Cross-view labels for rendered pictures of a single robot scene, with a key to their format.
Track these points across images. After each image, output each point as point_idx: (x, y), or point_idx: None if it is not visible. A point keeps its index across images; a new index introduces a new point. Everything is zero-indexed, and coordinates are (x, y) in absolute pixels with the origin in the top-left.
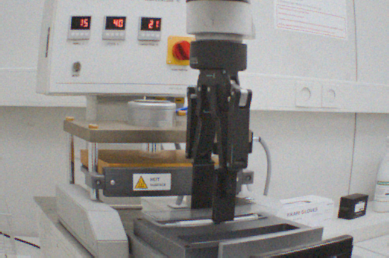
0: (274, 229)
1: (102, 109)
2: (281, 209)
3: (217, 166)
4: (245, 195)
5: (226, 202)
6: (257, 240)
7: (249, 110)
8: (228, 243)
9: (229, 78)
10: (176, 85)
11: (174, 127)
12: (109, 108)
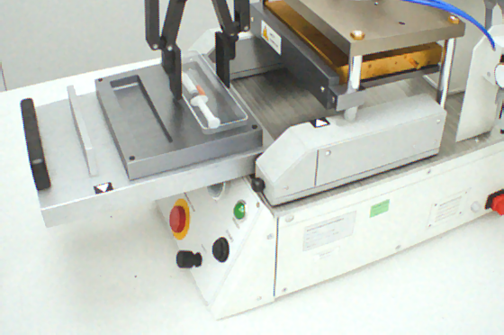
0: (169, 139)
1: None
2: (291, 159)
3: (310, 59)
4: (346, 122)
5: (172, 76)
6: (71, 103)
7: None
8: (67, 88)
9: None
10: None
11: None
12: None
